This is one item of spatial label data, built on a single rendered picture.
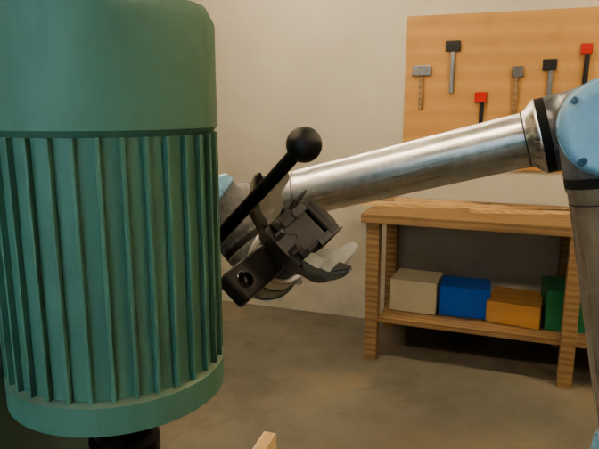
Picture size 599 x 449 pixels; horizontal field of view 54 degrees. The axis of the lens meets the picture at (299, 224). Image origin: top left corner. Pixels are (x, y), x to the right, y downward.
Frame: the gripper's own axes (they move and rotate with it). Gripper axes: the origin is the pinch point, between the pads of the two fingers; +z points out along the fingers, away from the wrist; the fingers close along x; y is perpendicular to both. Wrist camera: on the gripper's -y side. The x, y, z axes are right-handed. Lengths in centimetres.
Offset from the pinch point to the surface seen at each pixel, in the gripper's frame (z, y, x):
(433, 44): -219, 220, -41
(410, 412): -214, 52, 86
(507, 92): -211, 226, 10
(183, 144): 22.7, -10.3, -8.1
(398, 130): -254, 183, -20
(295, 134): 12.7, 1.3, -5.5
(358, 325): -312, 94, 53
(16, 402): 13.1, -30.5, -3.5
